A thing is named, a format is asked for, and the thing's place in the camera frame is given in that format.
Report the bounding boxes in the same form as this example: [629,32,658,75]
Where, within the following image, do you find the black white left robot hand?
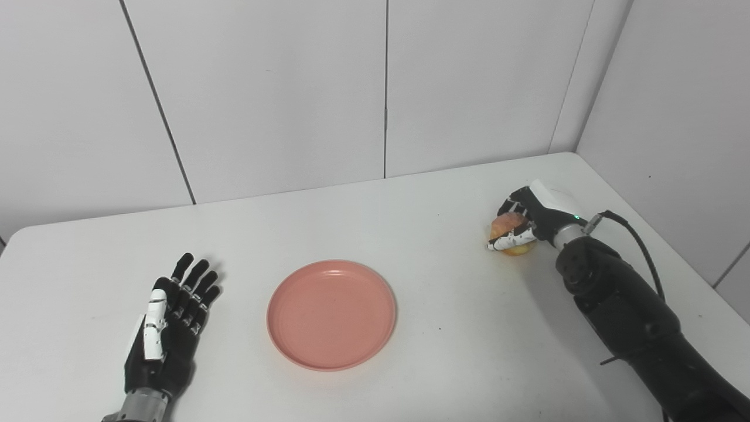
[124,253,221,400]

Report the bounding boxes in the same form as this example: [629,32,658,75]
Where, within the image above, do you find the pink round plate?
[267,260,397,372]

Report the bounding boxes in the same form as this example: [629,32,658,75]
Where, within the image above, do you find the cream puff pastry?
[489,212,537,257]

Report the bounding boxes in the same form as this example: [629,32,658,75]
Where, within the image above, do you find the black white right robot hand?
[487,179,587,251]

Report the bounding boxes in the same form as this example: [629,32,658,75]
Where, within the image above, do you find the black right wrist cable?
[583,210,669,303]

